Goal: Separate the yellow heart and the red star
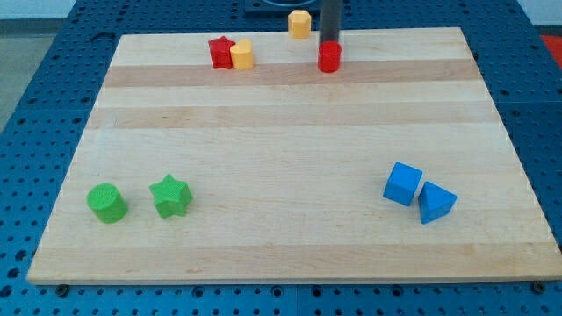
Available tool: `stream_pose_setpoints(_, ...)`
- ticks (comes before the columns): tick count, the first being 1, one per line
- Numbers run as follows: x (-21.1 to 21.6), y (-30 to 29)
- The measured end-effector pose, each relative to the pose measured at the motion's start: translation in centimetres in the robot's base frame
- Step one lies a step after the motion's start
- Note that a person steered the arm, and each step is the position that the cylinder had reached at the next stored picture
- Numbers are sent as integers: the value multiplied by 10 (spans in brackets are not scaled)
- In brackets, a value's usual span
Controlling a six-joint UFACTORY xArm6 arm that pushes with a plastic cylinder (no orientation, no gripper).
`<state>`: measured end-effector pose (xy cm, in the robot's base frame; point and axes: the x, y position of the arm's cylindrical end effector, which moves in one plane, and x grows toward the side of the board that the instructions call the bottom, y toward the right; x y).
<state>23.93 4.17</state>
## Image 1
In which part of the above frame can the blue triangle block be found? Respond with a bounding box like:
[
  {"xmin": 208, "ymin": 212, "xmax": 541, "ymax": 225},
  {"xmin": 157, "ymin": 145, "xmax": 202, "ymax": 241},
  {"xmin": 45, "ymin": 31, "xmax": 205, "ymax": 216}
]
[{"xmin": 418, "ymin": 182, "xmax": 458, "ymax": 225}]

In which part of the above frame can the blue cube block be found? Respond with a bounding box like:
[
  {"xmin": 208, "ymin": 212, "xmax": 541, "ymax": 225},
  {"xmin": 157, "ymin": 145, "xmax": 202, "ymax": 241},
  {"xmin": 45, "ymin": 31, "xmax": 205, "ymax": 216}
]
[{"xmin": 383, "ymin": 162, "xmax": 423, "ymax": 206}]

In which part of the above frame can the yellow heart block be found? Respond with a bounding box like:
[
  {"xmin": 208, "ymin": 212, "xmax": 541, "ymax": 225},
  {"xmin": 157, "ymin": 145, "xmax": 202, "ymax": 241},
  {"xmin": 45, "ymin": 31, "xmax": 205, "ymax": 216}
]
[{"xmin": 230, "ymin": 39, "xmax": 254, "ymax": 70}]

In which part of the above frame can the green star block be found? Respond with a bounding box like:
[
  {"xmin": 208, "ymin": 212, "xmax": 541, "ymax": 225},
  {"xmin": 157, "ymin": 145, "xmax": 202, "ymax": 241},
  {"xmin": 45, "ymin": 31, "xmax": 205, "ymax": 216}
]
[{"xmin": 148, "ymin": 174, "xmax": 192, "ymax": 219}]

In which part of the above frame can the red star block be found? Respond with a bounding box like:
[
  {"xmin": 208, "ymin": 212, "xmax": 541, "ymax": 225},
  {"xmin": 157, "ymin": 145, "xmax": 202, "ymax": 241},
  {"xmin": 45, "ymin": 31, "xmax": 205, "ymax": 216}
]
[{"xmin": 208, "ymin": 36, "xmax": 235, "ymax": 69}]

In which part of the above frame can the yellow hexagon block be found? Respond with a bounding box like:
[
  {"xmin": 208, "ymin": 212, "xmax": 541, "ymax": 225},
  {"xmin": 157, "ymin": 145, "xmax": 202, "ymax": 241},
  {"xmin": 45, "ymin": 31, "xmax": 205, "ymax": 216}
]
[{"xmin": 288, "ymin": 10, "xmax": 312, "ymax": 40}]

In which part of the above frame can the red cylinder block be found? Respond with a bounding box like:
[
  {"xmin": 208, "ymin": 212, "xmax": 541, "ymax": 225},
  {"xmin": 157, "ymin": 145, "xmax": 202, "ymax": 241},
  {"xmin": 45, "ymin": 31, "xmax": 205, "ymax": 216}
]
[{"xmin": 318, "ymin": 40, "xmax": 342, "ymax": 73}]

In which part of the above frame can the wooden board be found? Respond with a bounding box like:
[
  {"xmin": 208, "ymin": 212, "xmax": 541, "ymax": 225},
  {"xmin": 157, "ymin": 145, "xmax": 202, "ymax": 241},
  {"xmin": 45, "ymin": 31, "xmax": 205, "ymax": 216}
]
[{"xmin": 27, "ymin": 27, "xmax": 561, "ymax": 285}]

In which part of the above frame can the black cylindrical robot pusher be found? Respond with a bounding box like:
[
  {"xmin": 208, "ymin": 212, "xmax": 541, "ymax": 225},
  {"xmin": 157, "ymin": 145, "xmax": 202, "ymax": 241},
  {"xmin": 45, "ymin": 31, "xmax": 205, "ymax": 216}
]
[{"xmin": 319, "ymin": 0, "xmax": 343, "ymax": 44}]

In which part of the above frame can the green cylinder block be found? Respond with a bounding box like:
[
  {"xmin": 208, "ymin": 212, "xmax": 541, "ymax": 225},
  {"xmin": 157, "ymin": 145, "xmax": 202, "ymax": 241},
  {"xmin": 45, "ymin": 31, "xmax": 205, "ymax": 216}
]
[{"xmin": 87, "ymin": 183, "xmax": 128, "ymax": 224}]

